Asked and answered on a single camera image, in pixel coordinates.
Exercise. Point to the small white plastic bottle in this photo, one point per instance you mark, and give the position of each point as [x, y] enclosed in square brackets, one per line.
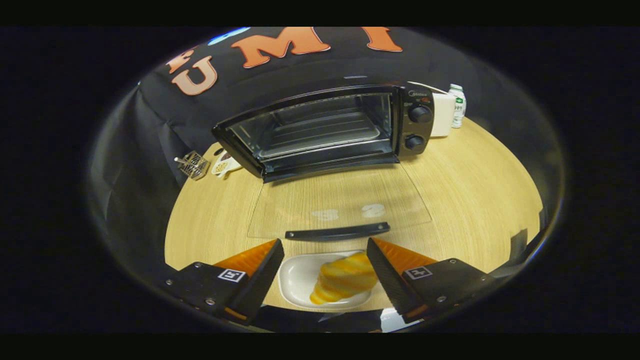
[457, 105]

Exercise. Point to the white oval plate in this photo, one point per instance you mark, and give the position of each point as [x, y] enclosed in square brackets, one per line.
[297, 280]

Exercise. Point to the black toaster oven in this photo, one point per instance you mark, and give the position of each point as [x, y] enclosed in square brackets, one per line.
[320, 135]

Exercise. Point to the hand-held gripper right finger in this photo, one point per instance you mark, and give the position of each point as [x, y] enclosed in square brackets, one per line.
[387, 277]

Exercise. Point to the white brown-printed small item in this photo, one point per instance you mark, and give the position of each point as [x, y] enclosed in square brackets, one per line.
[223, 164]

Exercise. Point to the yellow croissant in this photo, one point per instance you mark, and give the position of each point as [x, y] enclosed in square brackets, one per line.
[345, 277]

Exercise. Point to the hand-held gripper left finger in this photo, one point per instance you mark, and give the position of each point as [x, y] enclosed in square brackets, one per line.
[260, 282]

